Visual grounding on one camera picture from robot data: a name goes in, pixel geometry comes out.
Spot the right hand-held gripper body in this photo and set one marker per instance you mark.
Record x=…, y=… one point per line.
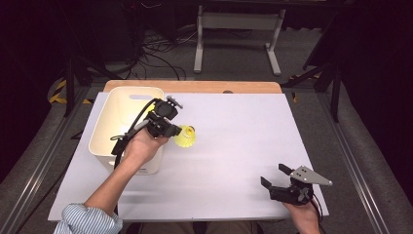
x=292, y=195

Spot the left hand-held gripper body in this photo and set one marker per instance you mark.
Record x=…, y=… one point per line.
x=164, y=110

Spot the white plastic bin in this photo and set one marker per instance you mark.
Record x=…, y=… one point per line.
x=110, y=130

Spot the person's right hand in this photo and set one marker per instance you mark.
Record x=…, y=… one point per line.
x=305, y=219

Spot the person's left hand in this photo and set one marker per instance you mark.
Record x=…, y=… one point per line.
x=142, y=151

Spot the black angled stand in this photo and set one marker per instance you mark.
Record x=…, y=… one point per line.
x=336, y=91

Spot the black tripod stand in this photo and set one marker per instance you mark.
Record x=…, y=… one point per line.
x=69, y=84

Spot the yellow black hazard tape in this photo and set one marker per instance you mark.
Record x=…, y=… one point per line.
x=58, y=94

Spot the striped shirt sleeve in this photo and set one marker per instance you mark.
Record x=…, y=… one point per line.
x=87, y=221

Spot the aluminium floor rail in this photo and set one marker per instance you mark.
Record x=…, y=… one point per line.
x=354, y=169
x=39, y=169

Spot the white metal stand frame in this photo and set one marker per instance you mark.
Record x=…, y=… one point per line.
x=238, y=21

